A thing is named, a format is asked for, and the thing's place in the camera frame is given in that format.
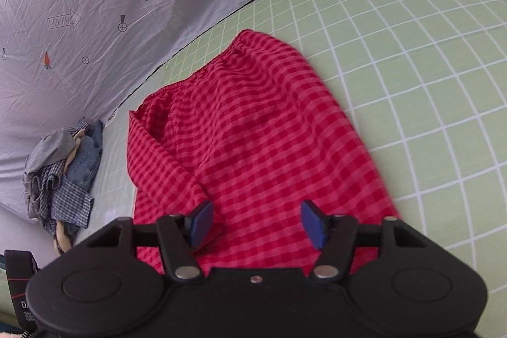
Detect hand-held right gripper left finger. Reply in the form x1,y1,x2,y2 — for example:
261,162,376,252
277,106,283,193
85,201,216,281

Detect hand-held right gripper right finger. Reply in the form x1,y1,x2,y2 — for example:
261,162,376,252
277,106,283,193
300,199,430,281

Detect red checked garment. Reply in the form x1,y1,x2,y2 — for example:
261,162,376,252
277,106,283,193
127,29,401,277

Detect pink white cloth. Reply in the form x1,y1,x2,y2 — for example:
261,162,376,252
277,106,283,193
0,322,25,338

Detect beige garment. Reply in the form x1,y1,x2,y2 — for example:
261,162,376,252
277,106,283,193
53,129,87,254

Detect blue plaid shirt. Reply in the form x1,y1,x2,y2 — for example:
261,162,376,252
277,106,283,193
37,118,96,236

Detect blue denim jeans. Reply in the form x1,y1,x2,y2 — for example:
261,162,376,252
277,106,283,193
65,120,105,191

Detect grey garment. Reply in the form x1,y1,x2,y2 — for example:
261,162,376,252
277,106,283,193
22,128,77,220

